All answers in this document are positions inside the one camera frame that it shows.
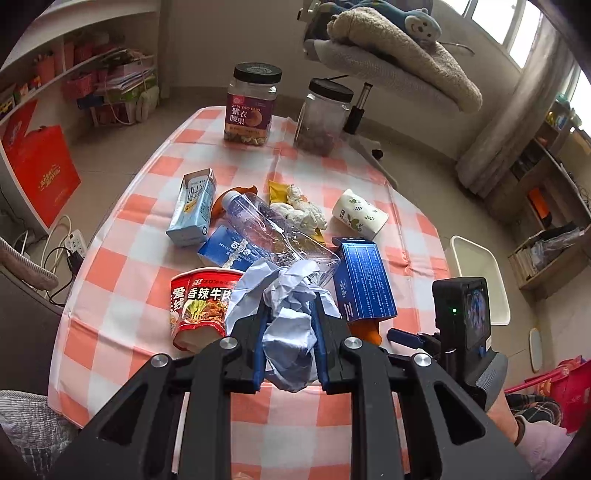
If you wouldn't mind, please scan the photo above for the orange peel piece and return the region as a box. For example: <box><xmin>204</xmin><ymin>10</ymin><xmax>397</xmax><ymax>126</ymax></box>
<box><xmin>211</xmin><ymin>186</ymin><xmax>259</xmax><ymax>221</ymax></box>
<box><xmin>348</xmin><ymin>319</ymin><xmax>383</xmax><ymax>346</ymax></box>

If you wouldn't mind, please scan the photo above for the white floral paper cup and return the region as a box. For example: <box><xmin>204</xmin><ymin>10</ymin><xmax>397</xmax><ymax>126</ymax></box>
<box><xmin>332</xmin><ymin>189</ymin><xmax>389</xmax><ymax>240</ymax></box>

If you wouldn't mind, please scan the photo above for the white trash bin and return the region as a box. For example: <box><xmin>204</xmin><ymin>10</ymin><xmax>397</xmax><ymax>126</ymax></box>
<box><xmin>445</xmin><ymin>235</ymin><xmax>511</xmax><ymax>326</ymax></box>

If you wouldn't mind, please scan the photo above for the blue white snack wrapper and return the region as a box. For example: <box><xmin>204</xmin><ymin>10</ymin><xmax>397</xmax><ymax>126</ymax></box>
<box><xmin>198</xmin><ymin>224</ymin><xmax>262</xmax><ymax>271</ymax></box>

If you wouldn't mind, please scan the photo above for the light blue milk carton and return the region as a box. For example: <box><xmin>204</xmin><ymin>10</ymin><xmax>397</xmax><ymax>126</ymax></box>
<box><xmin>166</xmin><ymin>168</ymin><xmax>216</xmax><ymax>247</ymax></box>

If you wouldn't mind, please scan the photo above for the blue monkey plush toy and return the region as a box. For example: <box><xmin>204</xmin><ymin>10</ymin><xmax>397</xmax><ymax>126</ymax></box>
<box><xmin>318</xmin><ymin>1</ymin><xmax>442</xmax><ymax>45</ymax></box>

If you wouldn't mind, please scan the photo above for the white bookshelf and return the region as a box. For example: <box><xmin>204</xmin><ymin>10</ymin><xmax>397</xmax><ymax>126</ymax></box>
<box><xmin>1</xmin><ymin>1</ymin><xmax>162</xmax><ymax>237</ymax></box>

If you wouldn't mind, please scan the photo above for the red instant noodle cup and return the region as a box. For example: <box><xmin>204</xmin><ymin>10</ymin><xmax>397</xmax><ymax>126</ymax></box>
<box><xmin>169</xmin><ymin>267</ymin><xmax>243</xmax><ymax>353</ymax></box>

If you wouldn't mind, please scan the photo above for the crushed clear plastic bottle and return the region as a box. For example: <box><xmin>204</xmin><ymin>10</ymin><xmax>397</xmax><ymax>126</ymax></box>
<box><xmin>224</xmin><ymin>193</ymin><xmax>339</xmax><ymax>287</ymax></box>

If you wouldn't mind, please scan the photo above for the white tissue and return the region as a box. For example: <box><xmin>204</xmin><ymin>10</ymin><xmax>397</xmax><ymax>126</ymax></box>
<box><xmin>269</xmin><ymin>184</ymin><xmax>329</xmax><ymax>233</ymax></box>

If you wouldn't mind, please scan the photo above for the wooden side shelf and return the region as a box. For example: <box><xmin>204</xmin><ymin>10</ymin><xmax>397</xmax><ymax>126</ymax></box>
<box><xmin>487</xmin><ymin>98</ymin><xmax>590</xmax><ymax>300</ymax></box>

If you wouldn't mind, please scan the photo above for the white paper ball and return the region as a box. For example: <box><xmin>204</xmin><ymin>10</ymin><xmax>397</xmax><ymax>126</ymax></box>
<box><xmin>225</xmin><ymin>259</ymin><xmax>341</xmax><ymax>393</ymax></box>

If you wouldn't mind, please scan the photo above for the pink checkered tablecloth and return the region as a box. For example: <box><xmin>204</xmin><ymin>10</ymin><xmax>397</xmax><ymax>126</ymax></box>
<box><xmin>48</xmin><ymin>107</ymin><xmax>450</xmax><ymax>479</ymax></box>

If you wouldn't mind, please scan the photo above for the blue rectangular carton box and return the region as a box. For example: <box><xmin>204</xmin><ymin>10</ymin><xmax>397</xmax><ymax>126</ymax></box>
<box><xmin>332</xmin><ymin>238</ymin><xmax>398</xmax><ymax>322</ymax></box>

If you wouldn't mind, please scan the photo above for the grey office chair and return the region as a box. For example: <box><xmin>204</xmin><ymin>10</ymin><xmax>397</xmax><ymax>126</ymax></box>
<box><xmin>297</xmin><ymin>0</ymin><xmax>477</xmax><ymax>190</ymax></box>

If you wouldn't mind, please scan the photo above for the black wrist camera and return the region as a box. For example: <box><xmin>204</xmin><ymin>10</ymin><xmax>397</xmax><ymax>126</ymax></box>
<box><xmin>432</xmin><ymin>277</ymin><xmax>508</xmax><ymax>411</ymax></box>

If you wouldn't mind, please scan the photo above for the beige curtain right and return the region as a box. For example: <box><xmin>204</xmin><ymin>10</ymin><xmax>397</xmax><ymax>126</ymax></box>
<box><xmin>456</xmin><ymin>18</ymin><xmax>575</xmax><ymax>198</ymax></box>

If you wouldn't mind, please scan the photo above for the nut jar purple label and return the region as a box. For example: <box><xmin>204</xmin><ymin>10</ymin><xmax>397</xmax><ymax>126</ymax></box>
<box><xmin>224</xmin><ymin>62</ymin><xmax>283</xmax><ymax>146</ymax></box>

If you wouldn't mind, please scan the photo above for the white power strip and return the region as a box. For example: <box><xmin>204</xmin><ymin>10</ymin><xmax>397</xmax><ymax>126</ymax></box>
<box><xmin>63</xmin><ymin>229</ymin><xmax>87</xmax><ymax>258</ymax></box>

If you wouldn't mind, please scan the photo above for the yellow snack wrapper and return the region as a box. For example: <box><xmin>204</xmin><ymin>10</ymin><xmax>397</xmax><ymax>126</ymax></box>
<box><xmin>267</xmin><ymin>179</ymin><xmax>327</xmax><ymax>245</ymax></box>

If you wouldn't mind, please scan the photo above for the beige fleece blanket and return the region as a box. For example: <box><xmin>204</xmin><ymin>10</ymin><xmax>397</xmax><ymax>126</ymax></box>
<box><xmin>327</xmin><ymin>8</ymin><xmax>483</xmax><ymax>113</ymax></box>

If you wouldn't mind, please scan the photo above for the red gift box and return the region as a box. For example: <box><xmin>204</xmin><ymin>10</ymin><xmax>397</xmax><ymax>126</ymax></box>
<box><xmin>2</xmin><ymin>99</ymin><xmax>81</xmax><ymax>229</ymax></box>

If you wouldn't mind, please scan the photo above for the clear jar black lid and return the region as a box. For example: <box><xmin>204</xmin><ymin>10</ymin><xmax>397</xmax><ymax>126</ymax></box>
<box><xmin>294</xmin><ymin>78</ymin><xmax>353</xmax><ymax>157</ymax></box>

